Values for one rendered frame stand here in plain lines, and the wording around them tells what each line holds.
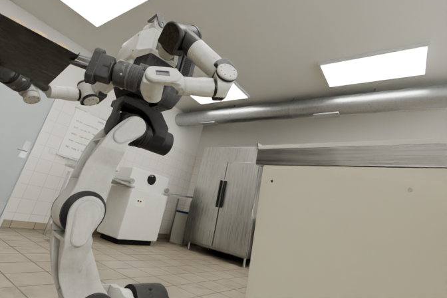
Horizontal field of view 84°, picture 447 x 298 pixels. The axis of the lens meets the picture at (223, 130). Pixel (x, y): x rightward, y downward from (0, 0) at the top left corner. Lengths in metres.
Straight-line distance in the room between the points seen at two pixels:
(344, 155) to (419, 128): 4.61
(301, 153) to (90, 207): 0.70
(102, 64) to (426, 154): 0.88
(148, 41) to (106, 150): 0.47
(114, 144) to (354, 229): 0.80
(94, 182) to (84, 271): 0.29
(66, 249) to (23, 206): 3.80
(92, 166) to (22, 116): 3.76
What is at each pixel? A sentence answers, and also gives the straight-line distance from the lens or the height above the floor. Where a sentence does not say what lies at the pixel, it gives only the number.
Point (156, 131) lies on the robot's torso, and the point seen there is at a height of 0.97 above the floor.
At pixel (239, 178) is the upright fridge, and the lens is 4.72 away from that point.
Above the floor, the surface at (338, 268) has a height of 0.62.
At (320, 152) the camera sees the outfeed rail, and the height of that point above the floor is 0.87.
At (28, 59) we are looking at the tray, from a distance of 1.08.
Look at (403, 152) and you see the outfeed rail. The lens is 0.65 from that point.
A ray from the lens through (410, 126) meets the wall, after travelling 5.28.
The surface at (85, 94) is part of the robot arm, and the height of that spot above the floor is 1.14.
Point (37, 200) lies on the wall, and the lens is 4.81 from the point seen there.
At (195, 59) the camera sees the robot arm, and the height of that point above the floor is 1.22.
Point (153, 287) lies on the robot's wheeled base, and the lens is 1.26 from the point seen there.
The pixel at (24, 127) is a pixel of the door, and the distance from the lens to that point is 4.72.
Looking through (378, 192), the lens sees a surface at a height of 0.78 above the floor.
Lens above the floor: 0.67
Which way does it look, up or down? 19 degrees up
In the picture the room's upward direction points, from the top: 11 degrees clockwise
